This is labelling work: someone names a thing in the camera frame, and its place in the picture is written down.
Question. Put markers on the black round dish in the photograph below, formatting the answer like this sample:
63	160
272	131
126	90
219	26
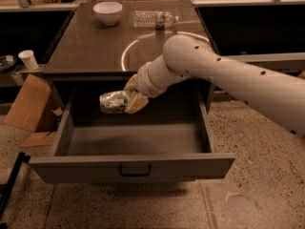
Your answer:
7	63

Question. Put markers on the clear plastic water bottle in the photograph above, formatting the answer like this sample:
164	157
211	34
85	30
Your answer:
153	19

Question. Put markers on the white ceramic bowl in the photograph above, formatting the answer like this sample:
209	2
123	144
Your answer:
108	13

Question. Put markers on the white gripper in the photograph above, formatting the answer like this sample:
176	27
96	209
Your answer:
143	81

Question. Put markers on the black drawer handle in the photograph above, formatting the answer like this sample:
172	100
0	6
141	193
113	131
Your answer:
135	171

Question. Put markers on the small brown cardboard piece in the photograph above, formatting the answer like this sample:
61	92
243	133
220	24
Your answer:
38	139

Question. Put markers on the grey counter cabinet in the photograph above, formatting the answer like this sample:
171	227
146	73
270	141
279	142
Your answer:
91	50

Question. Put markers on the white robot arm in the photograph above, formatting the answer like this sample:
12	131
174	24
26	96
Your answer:
278	96

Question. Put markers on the brown cardboard sheet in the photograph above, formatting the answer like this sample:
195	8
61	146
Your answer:
35	108

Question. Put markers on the black metal stand leg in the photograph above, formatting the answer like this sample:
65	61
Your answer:
5	189

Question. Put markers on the grey open top drawer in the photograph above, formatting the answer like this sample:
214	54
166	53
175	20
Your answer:
171	134

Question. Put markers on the crushed silver green soda can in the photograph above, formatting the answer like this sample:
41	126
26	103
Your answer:
113	102

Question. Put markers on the white paper cup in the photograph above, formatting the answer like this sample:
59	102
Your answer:
28	59

